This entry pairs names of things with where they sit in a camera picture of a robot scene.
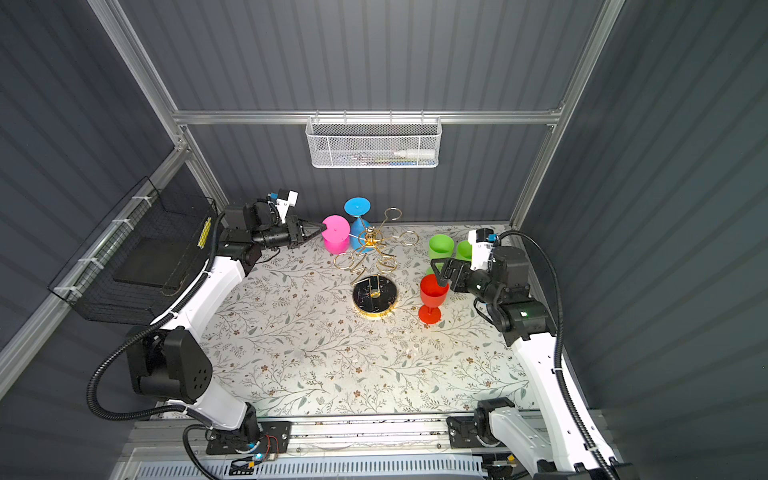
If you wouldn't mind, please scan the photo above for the red wine glass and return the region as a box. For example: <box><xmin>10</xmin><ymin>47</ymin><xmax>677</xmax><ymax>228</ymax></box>
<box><xmin>418</xmin><ymin>274</ymin><xmax>449</xmax><ymax>325</ymax></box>

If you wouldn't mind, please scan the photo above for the green wine glass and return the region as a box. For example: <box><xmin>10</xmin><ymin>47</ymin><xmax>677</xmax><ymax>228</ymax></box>
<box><xmin>426</xmin><ymin>234</ymin><xmax>455</xmax><ymax>275</ymax></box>
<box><xmin>455</xmin><ymin>240</ymin><xmax>473</xmax><ymax>262</ymax></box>

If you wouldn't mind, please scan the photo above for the pink wine glass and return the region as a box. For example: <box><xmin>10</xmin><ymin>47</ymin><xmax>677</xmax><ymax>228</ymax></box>
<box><xmin>322</xmin><ymin>215</ymin><xmax>350</xmax><ymax>255</ymax></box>

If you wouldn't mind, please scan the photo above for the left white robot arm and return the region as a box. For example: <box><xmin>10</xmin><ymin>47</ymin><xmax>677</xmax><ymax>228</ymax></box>
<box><xmin>125</xmin><ymin>199</ymin><xmax>327</xmax><ymax>451</ymax></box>

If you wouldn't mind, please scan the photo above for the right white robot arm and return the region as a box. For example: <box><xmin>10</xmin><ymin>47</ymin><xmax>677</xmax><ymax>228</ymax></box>
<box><xmin>431</xmin><ymin>242</ymin><xmax>639</xmax><ymax>479</ymax></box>

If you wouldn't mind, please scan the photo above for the left blue wine glass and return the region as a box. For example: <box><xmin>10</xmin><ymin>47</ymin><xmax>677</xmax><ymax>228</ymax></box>
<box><xmin>344</xmin><ymin>197</ymin><xmax>371</xmax><ymax>250</ymax></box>

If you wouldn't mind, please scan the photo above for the floral table mat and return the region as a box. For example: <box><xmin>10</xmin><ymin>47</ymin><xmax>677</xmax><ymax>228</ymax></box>
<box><xmin>201</xmin><ymin>224</ymin><xmax>536</xmax><ymax>417</ymax></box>

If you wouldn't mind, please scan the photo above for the white marker in basket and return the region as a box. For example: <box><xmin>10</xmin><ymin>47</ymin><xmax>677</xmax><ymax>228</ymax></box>
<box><xmin>393</xmin><ymin>149</ymin><xmax>437</xmax><ymax>162</ymax></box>

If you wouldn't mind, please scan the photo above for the black pad in basket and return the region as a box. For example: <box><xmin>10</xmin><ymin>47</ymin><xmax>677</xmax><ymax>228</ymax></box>
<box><xmin>113</xmin><ymin>237</ymin><xmax>199</xmax><ymax>290</ymax></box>

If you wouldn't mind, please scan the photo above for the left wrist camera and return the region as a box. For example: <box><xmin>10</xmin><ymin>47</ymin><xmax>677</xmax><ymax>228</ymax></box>
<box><xmin>267</xmin><ymin>189</ymin><xmax>298</xmax><ymax>224</ymax></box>

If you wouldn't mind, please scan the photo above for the gold wire glass rack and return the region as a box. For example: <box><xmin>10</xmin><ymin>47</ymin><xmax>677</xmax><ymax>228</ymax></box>
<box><xmin>333</xmin><ymin>207</ymin><xmax>420</xmax><ymax>319</ymax></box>

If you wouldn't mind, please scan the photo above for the white mesh wall basket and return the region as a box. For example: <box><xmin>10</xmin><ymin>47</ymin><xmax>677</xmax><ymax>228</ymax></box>
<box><xmin>305</xmin><ymin>116</ymin><xmax>443</xmax><ymax>169</ymax></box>

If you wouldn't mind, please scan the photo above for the black wire wall basket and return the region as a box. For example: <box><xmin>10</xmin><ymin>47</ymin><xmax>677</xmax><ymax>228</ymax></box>
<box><xmin>48</xmin><ymin>180</ymin><xmax>218</xmax><ymax>325</ymax></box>

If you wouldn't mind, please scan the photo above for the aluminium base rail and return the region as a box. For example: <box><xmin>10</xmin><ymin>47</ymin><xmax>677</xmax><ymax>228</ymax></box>
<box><xmin>119</xmin><ymin>410</ymin><xmax>607</xmax><ymax>480</ymax></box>

